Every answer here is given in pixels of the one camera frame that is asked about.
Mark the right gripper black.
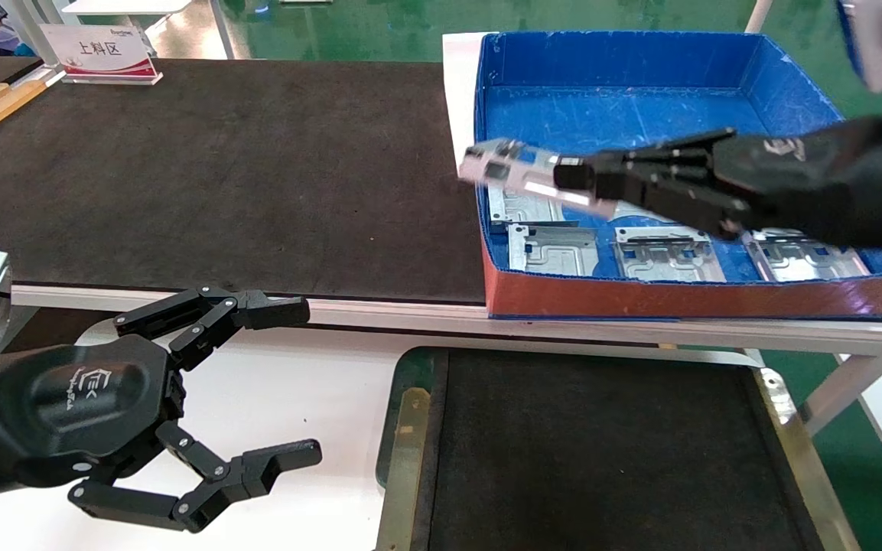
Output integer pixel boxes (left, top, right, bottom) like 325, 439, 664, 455
554, 129, 832, 240

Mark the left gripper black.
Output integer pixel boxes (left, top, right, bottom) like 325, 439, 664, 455
0, 285, 324, 534

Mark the stamped sheet metal part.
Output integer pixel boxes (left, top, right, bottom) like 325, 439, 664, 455
743, 228, 870, 282
487, 184, 570, 232
460, 138, 619, 220
507, 223, 600, 276
612, 225, 726, 282
613, 201, 698, 225

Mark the blue cardboard parts box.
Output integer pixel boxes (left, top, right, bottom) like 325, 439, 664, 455
474, 31, 882, 321

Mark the black tray container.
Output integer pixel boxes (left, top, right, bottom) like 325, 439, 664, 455
374, 346, 862, 551

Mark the brass rim strip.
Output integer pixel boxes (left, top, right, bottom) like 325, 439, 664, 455
758, 367, 862, 551
374, 386, 431, 551

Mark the white foam block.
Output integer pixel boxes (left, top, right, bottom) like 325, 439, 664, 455
441, 32, 499, 178

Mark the black conveyor belt mat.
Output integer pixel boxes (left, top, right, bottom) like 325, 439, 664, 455
0, 57, 489, 303

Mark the white red sign placard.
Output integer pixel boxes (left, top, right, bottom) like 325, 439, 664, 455
39, 23, 163, 85

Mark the aluminium conveyor frame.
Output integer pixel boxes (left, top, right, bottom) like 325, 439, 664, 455
11, 272, 882, 437

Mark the white tube frame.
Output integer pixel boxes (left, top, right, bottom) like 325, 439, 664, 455
744, 0, 774, 33

